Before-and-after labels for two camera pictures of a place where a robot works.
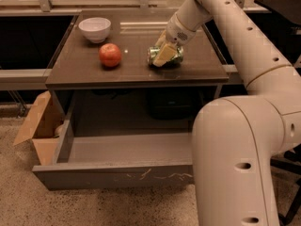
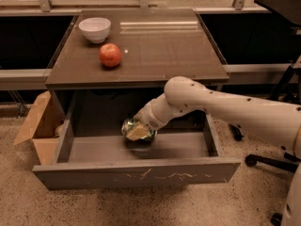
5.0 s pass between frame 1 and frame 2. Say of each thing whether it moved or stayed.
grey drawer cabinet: stayed
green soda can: moved
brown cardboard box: stayed
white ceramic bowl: stayed
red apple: stayed
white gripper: moved
